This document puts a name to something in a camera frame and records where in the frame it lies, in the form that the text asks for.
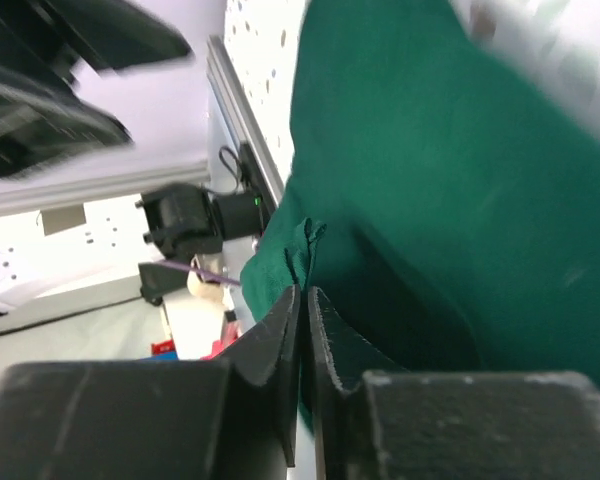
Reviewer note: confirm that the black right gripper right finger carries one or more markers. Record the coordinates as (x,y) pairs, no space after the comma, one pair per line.
(374,420)

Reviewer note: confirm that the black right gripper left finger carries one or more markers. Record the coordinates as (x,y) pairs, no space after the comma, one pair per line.
(230,417)

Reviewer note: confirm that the green surgical drape cloth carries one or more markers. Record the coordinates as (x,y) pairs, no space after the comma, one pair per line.
(447,209)

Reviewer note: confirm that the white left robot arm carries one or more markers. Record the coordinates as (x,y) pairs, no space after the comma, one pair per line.
(44,124)

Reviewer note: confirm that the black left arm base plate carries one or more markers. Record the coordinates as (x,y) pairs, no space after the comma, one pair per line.
(244,211)

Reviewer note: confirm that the aluminium rail frame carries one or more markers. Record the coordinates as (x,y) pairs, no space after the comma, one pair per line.
(126,173)

